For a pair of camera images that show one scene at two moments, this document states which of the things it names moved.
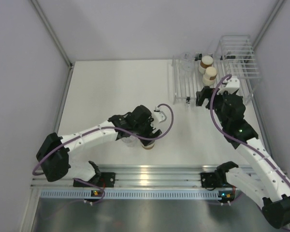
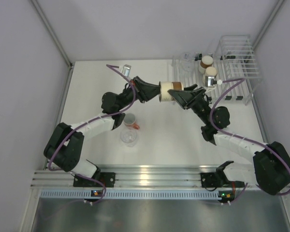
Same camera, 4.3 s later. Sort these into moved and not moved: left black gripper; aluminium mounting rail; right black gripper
Moved: right black gripper; left black gripper
Not moved: aluminium mounting rail
